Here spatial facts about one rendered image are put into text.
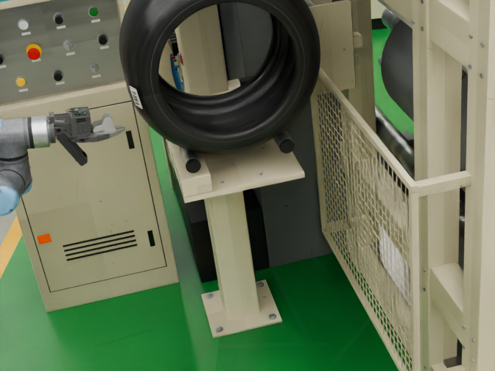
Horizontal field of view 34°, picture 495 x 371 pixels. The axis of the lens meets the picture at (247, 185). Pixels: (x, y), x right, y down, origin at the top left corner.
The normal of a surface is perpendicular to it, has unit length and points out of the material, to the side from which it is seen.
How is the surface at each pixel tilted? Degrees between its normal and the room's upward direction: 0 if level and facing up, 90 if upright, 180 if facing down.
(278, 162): 0
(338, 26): 90
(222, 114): 35
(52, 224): 90
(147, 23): 61
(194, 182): 90
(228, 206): 90
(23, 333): 0
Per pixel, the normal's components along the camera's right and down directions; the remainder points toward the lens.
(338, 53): 0.22, 0.48
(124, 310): -0.11, -0.85
